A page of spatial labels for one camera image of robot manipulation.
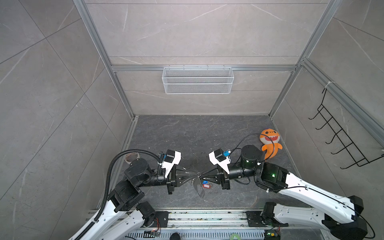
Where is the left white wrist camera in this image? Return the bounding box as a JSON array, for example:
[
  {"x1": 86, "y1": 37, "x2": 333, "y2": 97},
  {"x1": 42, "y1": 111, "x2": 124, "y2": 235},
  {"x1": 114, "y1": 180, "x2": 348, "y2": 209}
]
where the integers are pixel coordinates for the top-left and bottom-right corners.
[{"x1": 158, "y1": 150, "x2": 182, "y2": 178}]

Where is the orange shark plush toy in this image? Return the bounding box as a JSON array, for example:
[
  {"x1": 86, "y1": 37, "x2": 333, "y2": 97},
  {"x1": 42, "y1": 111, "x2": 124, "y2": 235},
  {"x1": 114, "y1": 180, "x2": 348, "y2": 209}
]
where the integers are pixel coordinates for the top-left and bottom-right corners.
[{"x1": 260, "y1": 129, "x2": 283, "y2": 160}]

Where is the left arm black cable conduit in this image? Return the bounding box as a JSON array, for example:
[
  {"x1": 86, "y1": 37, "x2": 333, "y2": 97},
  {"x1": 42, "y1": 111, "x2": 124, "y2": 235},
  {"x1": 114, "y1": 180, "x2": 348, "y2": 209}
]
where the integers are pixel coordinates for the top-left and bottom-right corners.
[{"x1": 73, "y1": 149, "x2": 161, "y2": 240}]

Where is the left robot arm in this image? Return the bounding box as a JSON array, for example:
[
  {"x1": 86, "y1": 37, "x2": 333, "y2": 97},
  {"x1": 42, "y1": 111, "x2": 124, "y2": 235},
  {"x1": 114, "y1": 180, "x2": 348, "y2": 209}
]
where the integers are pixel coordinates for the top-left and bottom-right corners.
[{"x1": 72, "y1": 158, "x2": 197, "y2": 240}]

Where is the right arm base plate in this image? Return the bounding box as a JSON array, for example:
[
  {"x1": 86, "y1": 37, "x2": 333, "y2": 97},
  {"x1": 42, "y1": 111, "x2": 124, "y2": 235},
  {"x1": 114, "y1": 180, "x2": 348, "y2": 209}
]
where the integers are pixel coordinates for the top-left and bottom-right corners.
[{"x1": 246, "y1": 211, "x2": 289, "y2": 227}]

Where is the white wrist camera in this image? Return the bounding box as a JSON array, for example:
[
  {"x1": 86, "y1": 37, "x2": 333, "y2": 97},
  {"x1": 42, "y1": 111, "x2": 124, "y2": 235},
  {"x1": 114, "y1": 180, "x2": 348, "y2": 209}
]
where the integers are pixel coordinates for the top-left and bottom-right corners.
[
  {"x1": 158, "y1": 150, "x2": 182, "y2": 178},
  {"x1": 209, "y1": 149, "x2": 231, "y2": 174}
]

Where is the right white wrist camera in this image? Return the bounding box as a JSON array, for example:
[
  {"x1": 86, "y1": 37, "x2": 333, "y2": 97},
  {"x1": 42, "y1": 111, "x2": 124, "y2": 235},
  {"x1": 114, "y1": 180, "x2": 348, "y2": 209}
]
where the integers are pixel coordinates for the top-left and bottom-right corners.
[{"x1": 209, "y1": 149, "x2": 231, "y2": 174}]

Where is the white wire mesh basket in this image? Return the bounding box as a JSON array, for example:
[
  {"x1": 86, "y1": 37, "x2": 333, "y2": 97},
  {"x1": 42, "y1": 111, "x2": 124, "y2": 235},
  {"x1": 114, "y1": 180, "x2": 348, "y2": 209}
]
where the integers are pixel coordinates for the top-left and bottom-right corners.
[{"x1": 162, "y1": 67, "x2": 235, "y2": 95}]

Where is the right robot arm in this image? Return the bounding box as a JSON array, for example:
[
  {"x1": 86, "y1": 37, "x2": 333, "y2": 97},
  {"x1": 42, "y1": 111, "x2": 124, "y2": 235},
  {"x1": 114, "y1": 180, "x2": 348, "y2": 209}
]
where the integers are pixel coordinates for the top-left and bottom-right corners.
[{"x1": 200, "y1": 145, "x2": 370, "y2": 240}]

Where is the black wire hook rack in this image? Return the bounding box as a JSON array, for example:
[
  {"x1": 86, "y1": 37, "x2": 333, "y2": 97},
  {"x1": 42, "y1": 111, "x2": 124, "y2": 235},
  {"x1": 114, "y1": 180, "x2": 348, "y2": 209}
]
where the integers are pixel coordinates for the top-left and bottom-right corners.
[{"x1": 308, "y1": 88, "x2": 384, "y2": 170}]

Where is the masking tape roll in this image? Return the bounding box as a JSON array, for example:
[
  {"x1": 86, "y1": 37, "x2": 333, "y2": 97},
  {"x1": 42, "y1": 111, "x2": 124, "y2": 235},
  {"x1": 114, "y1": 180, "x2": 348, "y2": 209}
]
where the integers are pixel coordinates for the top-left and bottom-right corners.
[{"x1": 125, "y1": 153, "x2": 140, "y2": 164}]

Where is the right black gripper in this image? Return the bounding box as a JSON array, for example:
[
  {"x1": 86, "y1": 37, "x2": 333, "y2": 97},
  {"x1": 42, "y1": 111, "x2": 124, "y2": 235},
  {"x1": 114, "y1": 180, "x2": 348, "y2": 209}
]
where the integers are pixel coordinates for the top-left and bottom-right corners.
[{"x1": 199, "y1": 162, "x2": 259, "y2": 191}]

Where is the aluminium mounting rail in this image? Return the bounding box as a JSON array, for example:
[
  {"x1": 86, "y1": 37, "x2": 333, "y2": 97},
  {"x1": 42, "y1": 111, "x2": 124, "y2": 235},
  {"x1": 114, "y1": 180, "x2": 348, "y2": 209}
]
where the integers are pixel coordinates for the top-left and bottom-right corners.
[{"x1": 86, "y1": 208, "x2": 328, "y2": 240}]

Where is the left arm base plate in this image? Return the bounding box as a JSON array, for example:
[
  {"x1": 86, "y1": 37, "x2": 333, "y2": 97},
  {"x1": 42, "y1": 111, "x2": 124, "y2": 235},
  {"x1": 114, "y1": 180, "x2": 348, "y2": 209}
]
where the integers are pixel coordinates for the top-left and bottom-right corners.
[{"x1": 143, "y1": 211, "x2": 169, "y2": 229}]

